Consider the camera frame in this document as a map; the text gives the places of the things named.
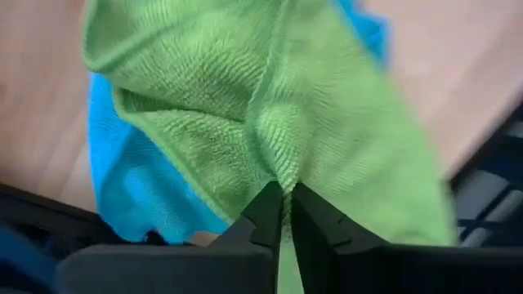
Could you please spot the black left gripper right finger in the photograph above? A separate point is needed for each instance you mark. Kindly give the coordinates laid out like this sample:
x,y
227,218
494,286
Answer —
x,y
388,269

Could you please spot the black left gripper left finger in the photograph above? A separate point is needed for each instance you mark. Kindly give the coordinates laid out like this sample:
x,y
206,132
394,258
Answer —
x,y
204,269

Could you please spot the green microfiber towel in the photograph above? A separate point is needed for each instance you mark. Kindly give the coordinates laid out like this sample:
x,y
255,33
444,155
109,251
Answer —
x,y
265,102

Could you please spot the blue microfiber towel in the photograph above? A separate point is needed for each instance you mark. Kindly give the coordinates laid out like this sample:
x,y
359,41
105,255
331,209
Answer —
x,y
135,183

